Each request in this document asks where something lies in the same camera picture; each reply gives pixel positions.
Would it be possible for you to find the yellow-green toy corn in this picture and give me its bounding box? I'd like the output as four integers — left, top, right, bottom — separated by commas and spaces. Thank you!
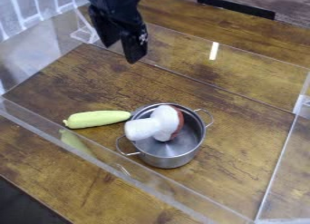
62, 111, 130, 129

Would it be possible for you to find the white and brown toy mushroom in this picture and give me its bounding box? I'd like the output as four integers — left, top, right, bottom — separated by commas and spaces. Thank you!
124, 105, 184, 141

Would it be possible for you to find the white mesh curtain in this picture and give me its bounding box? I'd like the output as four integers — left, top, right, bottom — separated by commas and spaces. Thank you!
0, 0, 86, 43

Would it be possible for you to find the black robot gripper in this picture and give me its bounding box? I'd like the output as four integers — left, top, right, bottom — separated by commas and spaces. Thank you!
88, 0, 148, 63

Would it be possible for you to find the black bar in background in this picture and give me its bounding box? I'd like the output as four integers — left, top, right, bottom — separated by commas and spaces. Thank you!
196, 0, 276, 20

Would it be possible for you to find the silver metal pot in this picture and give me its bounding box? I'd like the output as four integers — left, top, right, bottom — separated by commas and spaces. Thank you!
116, 102, 213, 169

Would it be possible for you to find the clear acrylic enclosure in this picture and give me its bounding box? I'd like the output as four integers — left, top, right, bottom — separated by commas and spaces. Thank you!
0, 0, 310, 224

